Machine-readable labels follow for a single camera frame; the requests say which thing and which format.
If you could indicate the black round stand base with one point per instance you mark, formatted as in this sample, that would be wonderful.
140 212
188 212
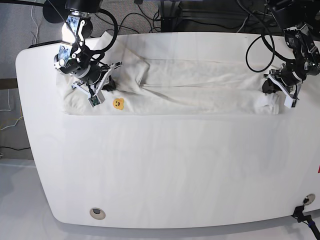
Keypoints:
54 10

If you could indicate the black clamp with cable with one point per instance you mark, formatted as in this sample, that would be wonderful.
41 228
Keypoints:
307 219

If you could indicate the silver table grommet right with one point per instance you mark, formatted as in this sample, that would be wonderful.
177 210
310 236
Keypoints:
309 199

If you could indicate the silver table grommet left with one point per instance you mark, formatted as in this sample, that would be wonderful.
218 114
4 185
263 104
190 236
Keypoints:
97 213

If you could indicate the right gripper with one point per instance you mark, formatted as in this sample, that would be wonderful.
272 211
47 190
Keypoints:
96 78

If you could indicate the silver table grommet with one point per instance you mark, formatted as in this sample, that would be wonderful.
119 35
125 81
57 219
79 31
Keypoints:
309 199
97 213

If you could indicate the white printed T-shirt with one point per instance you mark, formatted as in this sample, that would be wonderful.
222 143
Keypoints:
175 74

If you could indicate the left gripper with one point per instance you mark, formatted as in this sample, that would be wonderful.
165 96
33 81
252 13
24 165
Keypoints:
282 80

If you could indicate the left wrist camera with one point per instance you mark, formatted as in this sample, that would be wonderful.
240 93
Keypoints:
290 102

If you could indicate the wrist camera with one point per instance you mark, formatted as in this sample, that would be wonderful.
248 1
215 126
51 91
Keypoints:
96 99
290 102

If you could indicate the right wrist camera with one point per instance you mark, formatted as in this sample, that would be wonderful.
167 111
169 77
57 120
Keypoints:
96 99

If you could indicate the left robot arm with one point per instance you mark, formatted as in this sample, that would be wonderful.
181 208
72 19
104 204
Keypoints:
297 20

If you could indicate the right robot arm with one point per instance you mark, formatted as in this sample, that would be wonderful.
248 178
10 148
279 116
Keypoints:
75 58

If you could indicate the black metal frame post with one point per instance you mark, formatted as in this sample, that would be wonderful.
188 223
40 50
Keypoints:
170 13

